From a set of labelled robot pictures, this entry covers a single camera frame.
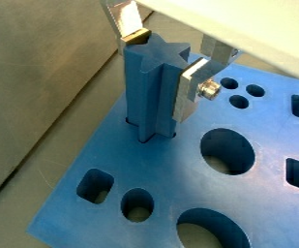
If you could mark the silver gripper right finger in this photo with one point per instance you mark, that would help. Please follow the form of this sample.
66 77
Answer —
197 83

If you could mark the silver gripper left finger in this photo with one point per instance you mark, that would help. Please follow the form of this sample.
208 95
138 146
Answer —
126 23

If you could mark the blue star-shaped peg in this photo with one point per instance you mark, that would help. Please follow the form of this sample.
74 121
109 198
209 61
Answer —
153 68

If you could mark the dark grey raised mat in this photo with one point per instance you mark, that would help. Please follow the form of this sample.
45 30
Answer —
56 44

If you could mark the blue shape-sorting board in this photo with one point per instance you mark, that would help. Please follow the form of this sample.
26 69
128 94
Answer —
225 175

